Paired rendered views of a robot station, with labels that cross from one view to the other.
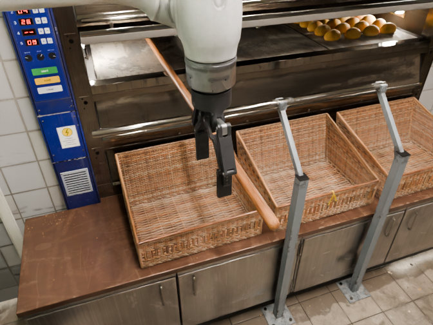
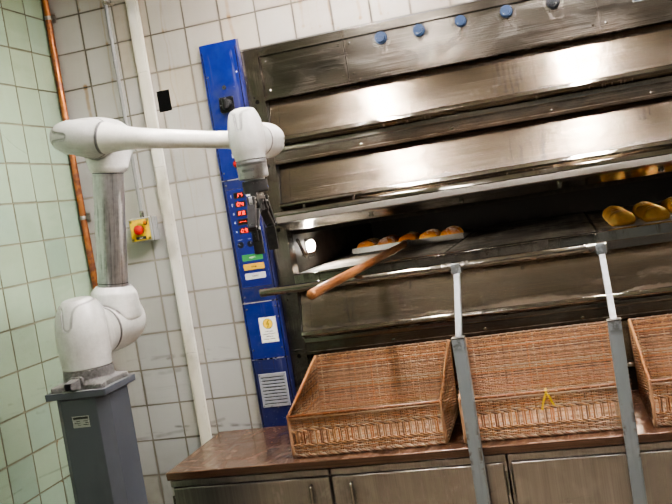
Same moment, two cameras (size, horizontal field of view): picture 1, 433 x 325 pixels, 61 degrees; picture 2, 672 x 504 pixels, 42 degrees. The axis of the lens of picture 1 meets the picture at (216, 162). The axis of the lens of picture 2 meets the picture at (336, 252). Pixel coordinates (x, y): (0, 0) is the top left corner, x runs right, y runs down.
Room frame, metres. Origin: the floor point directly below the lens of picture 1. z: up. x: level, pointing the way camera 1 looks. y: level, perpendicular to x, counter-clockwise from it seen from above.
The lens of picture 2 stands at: (-1.38, -1.60, 1.43)
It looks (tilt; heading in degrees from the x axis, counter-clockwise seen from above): 3 degrees down; 34
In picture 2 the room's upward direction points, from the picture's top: 9 degrees counter-clockwise
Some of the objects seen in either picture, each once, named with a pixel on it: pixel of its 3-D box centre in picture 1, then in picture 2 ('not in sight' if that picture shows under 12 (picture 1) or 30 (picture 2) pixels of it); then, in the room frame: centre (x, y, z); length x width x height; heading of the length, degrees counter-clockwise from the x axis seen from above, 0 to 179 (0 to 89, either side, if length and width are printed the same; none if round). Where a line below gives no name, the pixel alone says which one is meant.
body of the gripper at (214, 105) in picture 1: (211, 107); (257, 195); (0.62, 0.01, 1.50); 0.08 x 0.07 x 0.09; 21
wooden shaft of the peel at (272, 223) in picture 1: (178, 83); (369, 263); (1.40, 0.16, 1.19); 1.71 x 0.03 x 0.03; 20
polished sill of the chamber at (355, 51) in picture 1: (280, 62); (519, 248); (1.74, -0.31, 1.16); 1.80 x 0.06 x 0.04; 109
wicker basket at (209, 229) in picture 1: (187, 193); (375, 395); (1.27, 0.13, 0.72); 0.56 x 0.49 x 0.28; 111
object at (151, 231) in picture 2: not in sight; (144, 229); (1.18, 1.08, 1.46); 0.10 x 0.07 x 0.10; 109
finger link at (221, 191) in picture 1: (224, 182); (258, 242); (0.56, -0.02, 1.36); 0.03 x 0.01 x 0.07; 110
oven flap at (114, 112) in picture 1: (279, 90); (524, 285); (1.71, -0.32, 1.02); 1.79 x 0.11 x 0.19; 109
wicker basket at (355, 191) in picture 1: (303, 166); (542, 378); (1.47, -0.44, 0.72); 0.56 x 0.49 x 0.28; 110
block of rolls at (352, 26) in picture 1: (334, 19); (665, 207); (2.32, -0.72, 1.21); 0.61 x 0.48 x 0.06; 19
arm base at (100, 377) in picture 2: not in sight; (86, 376); (0.37, 0.60, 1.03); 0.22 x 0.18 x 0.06; 20
